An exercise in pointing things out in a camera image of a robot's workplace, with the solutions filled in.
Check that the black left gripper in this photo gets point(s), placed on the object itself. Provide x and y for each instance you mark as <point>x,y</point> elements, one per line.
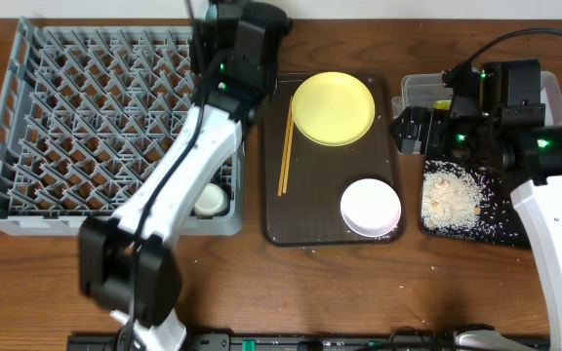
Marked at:
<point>198,45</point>

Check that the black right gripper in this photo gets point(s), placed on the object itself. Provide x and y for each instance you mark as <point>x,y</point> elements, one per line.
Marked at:
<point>433,121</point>

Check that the green yellow snack wrapper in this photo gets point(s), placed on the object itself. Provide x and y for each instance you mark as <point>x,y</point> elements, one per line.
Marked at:
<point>442,104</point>

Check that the wooden chopstick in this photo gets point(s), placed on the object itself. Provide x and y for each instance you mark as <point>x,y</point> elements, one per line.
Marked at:
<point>287,149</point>
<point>281,172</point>

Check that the yellow plate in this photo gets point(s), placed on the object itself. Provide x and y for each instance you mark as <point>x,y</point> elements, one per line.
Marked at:
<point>333,108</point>

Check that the pink-white bowl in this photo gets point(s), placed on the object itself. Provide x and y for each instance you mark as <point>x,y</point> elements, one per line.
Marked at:
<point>370,208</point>

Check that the small white cup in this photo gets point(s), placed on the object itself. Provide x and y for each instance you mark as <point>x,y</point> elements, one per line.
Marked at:
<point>213,201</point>

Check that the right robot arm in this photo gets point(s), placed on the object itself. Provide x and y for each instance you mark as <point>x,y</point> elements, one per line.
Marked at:
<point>491,140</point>

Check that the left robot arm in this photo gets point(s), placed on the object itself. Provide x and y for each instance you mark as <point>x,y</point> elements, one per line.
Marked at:
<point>126,262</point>

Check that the pile of rice waste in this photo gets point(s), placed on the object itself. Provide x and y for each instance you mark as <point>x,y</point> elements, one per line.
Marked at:
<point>450,201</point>

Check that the black waste tray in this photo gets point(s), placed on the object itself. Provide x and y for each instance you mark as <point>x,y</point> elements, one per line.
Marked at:
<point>498,224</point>

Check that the clear plastic bin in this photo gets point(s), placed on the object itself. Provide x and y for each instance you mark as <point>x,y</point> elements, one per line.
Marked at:
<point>424,89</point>

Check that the dark brown serving tray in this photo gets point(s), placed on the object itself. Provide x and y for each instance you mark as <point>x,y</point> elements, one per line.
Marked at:
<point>309,212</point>

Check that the grey plastic dish rack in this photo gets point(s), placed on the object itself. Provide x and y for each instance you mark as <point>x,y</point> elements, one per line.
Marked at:
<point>86,113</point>

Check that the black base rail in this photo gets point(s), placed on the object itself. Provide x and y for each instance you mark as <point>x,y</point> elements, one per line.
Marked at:
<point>226,342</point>

